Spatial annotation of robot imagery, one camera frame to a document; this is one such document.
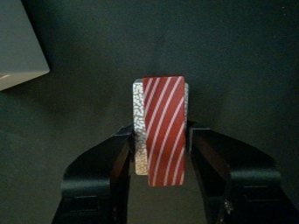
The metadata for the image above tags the grey square plate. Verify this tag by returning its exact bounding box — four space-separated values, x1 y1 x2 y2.
0 0 52 92

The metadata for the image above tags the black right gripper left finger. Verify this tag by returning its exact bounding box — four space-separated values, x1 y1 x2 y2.
51 124 137 224

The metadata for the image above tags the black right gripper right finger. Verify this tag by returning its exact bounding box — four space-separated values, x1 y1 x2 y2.
187 121 299 224

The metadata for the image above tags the red striped salmon sushi toy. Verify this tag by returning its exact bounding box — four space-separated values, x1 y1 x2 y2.
133 75 191 187

